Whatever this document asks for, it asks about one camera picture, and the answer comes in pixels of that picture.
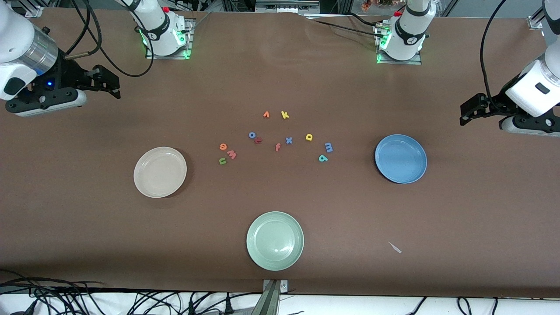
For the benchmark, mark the blue letter m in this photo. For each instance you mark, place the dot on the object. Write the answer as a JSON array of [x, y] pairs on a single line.
[[328, 147]]

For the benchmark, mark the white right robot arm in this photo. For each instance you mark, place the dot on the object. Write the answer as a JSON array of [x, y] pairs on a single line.
[[17, 35]]

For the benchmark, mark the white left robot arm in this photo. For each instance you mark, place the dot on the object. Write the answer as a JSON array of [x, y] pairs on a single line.
[[533, 87]]

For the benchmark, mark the brown table cover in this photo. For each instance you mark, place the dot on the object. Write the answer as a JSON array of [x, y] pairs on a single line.
[[87, 227]]

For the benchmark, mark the silver metal bar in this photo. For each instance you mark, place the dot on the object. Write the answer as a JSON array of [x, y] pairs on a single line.
[[286, 6]]

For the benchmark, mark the aluminium frame rail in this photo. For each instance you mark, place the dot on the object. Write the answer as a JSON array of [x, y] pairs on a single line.
[[534, 22], [35, 12]]

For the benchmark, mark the metal table edge bracket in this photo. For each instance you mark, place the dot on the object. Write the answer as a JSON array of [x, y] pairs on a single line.
[[273, 297]]

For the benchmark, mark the teal letter q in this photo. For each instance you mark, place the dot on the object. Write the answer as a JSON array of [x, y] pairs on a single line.
[[325, 160]]

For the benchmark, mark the red letter w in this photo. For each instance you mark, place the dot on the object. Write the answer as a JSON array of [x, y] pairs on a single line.
[[232, 155]]

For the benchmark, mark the beige brown plate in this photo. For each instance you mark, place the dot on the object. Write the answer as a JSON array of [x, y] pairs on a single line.
[[159, 173]]

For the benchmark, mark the white tape scrap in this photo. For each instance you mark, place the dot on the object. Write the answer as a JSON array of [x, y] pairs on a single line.
[[396, 248]]

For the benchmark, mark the pale green plate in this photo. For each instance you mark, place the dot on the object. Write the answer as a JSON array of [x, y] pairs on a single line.
[[274, 240]]

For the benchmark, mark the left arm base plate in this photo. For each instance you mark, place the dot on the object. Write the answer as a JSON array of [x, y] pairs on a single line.
[[415, 62]]

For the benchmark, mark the blue plate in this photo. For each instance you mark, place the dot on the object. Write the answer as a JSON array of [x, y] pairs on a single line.
[[400, 159]]

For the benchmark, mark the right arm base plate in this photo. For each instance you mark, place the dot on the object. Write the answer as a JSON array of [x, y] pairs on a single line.
[[186, 53]]

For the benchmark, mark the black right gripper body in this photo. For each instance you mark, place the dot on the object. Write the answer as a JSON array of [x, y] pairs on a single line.
[[70, 72]]

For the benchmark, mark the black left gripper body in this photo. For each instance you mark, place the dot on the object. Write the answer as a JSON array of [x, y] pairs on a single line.
[[493, 106]]

